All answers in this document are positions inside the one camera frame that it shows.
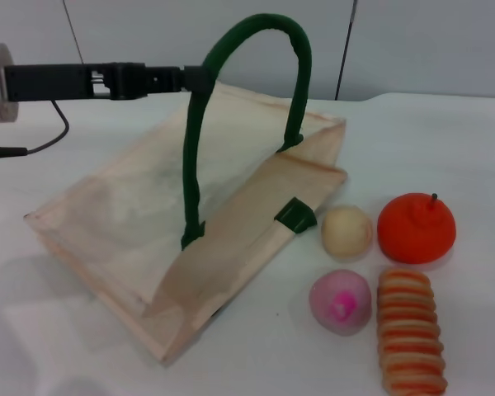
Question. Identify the orange persimmon toy fruit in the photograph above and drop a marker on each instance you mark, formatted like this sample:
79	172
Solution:
416	231

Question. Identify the orange striped bread roll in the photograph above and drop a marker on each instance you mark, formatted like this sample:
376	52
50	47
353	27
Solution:
410	330

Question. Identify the pink round pastry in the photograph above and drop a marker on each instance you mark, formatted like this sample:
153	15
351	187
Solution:
340	301

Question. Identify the cream round egg yolk pastry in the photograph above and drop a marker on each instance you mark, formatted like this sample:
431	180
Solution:
346	231

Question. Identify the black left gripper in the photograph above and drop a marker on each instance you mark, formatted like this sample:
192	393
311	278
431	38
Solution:
66	82

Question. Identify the dark vertical wall strip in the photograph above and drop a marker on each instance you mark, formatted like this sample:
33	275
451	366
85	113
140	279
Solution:
346	49

